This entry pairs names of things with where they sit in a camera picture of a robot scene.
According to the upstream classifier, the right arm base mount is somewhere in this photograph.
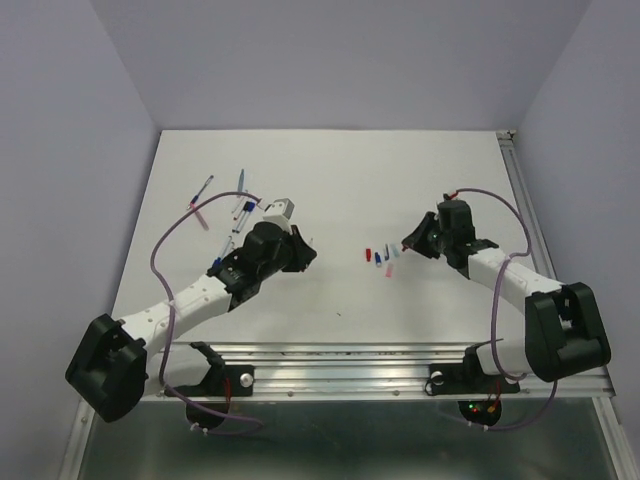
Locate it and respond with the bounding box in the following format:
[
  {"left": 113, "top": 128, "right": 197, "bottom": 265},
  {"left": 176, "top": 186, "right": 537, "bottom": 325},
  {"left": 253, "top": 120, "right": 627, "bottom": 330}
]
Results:
[{"left": 424, "top": 342, "right": 520, "bottom": 396}]

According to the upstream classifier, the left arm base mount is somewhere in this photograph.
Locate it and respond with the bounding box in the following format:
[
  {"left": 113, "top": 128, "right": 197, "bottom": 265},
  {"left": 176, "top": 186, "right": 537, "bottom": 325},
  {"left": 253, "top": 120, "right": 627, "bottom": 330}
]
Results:
[{"left": 165, "top": 341, "right": 256, "bottom": 398}]

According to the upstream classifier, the blue gel pen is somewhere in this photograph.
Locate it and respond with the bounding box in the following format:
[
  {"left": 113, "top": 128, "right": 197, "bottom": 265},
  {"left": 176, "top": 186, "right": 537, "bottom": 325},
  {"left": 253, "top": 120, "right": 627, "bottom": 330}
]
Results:
[{"left": 187, "top": 175, "right": 215, "bottom": 211}]

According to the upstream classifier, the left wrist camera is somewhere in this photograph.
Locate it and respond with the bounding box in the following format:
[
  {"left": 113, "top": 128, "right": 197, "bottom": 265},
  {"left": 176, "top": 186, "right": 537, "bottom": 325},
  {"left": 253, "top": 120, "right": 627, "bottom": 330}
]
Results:
[{"left": 262, "top": 198, "right": 295, "bottom": 229}]

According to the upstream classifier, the aluminium rail frame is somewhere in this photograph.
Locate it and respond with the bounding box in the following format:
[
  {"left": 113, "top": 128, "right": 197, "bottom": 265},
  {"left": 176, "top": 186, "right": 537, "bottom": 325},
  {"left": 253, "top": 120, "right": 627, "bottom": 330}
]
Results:
[{"left": 60, "top": 344, "right": 635, "bottom": 479}]

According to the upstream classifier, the right side aluminium rail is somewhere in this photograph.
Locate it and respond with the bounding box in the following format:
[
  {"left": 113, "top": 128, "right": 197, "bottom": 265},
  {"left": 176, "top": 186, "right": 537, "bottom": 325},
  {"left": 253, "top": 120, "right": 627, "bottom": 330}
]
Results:
[{"left": 496, "top": 130, "right": 556, "bottom": 278}]

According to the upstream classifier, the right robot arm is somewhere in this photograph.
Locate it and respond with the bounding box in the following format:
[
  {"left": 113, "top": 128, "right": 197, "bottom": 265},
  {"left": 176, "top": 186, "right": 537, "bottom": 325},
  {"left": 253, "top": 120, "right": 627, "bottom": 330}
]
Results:
[{"left": 402, "top": 200, "right": 612, "bottom": 390}]

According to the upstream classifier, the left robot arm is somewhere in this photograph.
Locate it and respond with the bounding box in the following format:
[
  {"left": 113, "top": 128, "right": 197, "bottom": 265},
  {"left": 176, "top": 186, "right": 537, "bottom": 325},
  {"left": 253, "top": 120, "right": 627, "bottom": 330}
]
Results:
[{"left": 65, "top": 221, "right": 317, "bottom": 423}]

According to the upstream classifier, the light blue pen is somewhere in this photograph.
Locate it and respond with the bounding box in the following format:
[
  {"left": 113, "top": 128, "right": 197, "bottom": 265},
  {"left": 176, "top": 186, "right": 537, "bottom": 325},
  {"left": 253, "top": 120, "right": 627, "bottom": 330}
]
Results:
[{"left": 237, "top": 168, "right": 245, "bottom": 197}]

